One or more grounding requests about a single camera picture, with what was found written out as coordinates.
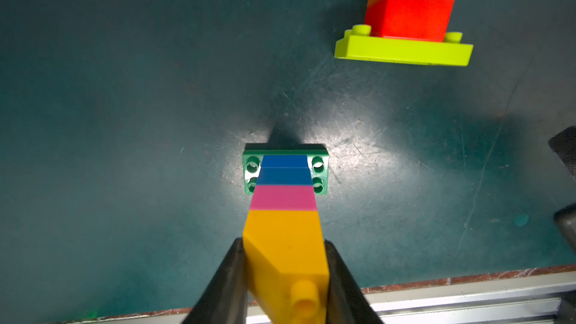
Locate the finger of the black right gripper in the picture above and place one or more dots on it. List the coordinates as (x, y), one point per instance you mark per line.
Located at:
(565, 219)
(563, 145)

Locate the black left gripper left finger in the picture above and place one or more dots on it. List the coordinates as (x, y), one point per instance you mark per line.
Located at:
(225, 300)

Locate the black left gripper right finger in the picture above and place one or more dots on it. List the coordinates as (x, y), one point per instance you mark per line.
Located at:
(346, 303)

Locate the yellow lego brick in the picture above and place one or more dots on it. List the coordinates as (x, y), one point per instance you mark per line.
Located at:
(287, 269)

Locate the blue lego brick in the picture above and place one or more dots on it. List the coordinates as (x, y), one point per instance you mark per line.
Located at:
(284, 176)
(285, 161)

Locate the dark green long lego brick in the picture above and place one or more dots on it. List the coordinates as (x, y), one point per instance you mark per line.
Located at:
(317, 157)

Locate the red lego brick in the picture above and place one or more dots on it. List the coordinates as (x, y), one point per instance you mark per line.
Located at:
(423, 20)

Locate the lime green long lego brick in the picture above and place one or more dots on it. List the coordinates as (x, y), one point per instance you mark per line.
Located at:
(358, 44)

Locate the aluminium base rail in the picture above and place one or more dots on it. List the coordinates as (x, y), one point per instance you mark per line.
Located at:
(530, 295)

